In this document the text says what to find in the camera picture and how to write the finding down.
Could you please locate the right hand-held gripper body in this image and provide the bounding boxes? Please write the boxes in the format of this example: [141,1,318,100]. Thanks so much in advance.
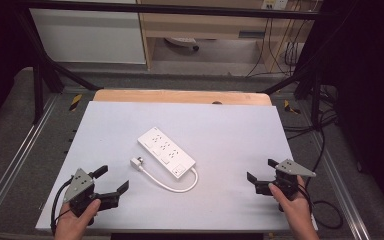
[255,158,317,213]

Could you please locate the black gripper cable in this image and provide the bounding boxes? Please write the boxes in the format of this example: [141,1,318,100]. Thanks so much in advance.
[50,178,74,236]
[296,128,345,231]

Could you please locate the black metal frame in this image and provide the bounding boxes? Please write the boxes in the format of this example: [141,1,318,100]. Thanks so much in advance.
[11,0,341,131]

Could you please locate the hanging black cables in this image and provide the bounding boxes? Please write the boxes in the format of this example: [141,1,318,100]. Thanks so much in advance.
[245,9,306,79]

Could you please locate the white table cover board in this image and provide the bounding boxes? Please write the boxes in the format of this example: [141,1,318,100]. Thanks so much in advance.
[35,100,318,233]

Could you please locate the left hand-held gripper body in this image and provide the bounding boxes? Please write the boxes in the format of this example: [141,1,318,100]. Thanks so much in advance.
[62,168,121,226]

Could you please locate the white wall socket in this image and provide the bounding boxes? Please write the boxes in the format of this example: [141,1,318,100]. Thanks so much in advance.
[260,0,288,11]

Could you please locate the white plug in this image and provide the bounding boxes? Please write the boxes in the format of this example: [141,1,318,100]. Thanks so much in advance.
[129,156,145,172]

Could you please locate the person's right hand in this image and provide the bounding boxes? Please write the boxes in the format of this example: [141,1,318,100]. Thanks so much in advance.
[267,175,320,240]

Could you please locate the wooden table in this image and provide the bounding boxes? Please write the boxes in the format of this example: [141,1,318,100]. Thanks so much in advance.
[92,88,273,107]

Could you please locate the white background power strip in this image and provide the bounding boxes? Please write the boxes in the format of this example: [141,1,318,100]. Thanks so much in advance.
[164,36,201,52]

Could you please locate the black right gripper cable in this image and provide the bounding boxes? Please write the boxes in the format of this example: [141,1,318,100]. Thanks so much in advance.
[296,128,345,231]

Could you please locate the aluminium floor rail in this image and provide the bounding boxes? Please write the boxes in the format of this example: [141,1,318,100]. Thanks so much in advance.
[0,94,60,231]
[308,129,372,240]

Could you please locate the black floor cables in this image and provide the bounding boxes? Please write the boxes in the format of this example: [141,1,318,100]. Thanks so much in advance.
[282,83,340,141]

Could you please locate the person's left hand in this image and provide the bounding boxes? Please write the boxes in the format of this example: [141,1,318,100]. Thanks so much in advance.
[53,198,102,240]

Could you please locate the black curtain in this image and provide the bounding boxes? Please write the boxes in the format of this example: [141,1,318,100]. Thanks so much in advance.
[0,0,36,138]
[308,0,384,218]

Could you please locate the white power strip cable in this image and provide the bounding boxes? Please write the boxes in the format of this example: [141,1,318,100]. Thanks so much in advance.
[139,165,200,194]

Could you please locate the wooden desk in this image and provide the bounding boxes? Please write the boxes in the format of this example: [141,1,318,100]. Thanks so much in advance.
[135,0,316,73]

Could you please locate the white cabinet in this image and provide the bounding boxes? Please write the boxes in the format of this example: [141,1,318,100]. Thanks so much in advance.
[29,0,147,65]

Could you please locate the yellow black hazard tape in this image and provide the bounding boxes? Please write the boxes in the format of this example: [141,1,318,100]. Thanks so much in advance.
[283,99,302,115]
[68,93,83,113]

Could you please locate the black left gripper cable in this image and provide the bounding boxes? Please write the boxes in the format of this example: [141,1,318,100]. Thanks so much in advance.
[50,178,74,236]

